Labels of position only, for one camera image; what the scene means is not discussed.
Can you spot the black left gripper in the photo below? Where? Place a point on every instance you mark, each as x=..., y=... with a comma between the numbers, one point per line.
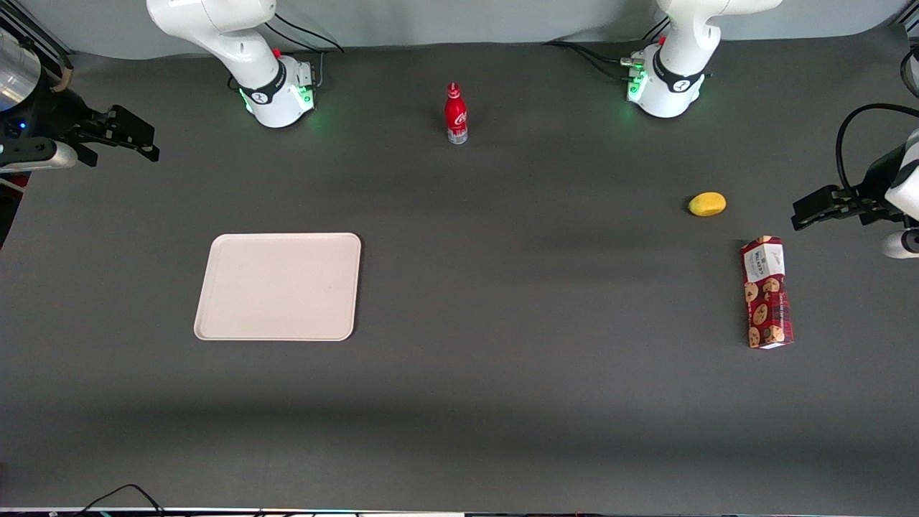
x=873, y=179

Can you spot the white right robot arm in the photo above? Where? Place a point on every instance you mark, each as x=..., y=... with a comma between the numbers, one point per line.
x=237, y=43

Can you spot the aluminium frame rail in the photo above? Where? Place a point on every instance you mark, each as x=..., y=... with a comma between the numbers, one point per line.
x=43, y=39

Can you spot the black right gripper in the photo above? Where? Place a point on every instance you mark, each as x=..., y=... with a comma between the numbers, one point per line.
x=59, y=115

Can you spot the beige plastic tray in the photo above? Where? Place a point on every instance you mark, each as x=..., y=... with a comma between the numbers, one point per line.
x=287, y=287

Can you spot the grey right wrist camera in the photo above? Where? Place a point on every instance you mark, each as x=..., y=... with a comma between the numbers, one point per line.
x=36, y=154

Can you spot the yellow lemon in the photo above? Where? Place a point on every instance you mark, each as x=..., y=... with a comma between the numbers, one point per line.
x=707, y=205

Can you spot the red cookie box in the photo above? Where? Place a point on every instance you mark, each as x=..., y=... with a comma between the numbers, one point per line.
x=767, y=301

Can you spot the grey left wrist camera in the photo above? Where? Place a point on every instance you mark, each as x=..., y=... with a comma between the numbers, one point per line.
x=901, y=244

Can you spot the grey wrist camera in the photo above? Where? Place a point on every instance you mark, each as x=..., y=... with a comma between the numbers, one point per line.
x=36, y=154
x=901, y=244

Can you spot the red coke bottle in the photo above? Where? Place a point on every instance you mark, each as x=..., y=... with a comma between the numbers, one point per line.
x=456, y=115

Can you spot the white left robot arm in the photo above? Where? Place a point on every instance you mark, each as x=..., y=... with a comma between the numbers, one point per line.
x=682, y=64

